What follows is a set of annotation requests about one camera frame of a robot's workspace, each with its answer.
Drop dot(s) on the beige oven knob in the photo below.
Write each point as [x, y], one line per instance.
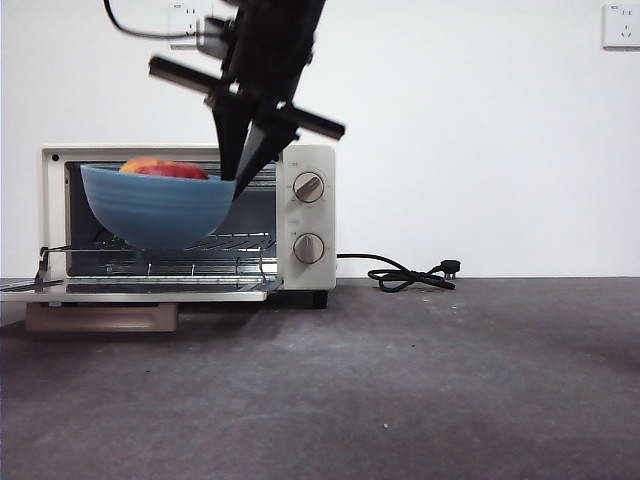
[308, 248]
[309, 187]

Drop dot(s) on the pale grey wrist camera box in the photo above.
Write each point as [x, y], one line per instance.
[215, 37]

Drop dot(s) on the cream Toshiba toaster oven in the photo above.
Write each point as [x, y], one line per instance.
[310, 220]

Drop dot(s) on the blue bowl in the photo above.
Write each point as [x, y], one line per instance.
[155, 210]

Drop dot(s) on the white wall socket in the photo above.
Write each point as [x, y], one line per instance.
[622, 30]
[179, 17]

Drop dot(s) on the red yellow apple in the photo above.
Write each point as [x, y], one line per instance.
[165, 169]

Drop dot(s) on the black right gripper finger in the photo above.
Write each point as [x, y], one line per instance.
[267, 142]
[232, 135]

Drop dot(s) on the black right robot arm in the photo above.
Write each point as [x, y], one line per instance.
[280, 25]

